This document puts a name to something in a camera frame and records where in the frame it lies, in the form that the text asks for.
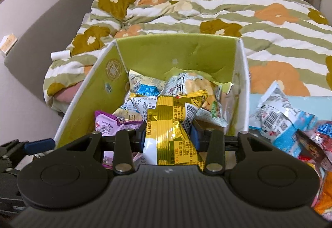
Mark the green cardboard box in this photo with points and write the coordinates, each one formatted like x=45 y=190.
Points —
x=181 y=54

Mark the purple snack packet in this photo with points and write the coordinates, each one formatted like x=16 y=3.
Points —
x=106 y=121

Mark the dark brown snack packet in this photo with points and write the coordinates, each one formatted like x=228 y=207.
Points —
x=308 y=145

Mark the pink pillow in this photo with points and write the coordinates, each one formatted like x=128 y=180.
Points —
x=64 y=95

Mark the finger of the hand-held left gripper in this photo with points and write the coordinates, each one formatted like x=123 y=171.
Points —
x=40 y=146

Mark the white orange chips packet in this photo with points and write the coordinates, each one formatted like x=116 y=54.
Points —
x=186 y=85

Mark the orange white tissue box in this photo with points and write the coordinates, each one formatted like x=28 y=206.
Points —
x=7 y=45

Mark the gold checked snack packet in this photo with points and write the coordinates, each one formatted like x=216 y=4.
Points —
x=160 y=124

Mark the white paper roll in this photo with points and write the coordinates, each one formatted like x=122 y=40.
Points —
x=61 y=55

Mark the pink snack packet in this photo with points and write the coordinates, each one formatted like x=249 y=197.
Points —
x=324 y=127

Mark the pale yellow snack packet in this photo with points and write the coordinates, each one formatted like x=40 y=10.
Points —
x=124 y=114

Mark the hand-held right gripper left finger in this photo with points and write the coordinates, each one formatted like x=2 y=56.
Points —
x=143 y=137

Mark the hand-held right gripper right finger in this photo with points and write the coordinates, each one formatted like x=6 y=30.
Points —
x=194 y=137

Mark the striped floral blanket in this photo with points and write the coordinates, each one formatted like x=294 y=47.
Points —
x=233 y=15

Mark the orange red snack packet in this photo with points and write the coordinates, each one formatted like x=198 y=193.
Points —
x=325 y=199

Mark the white blue label snack packet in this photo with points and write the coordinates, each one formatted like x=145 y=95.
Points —
x=147 y=88

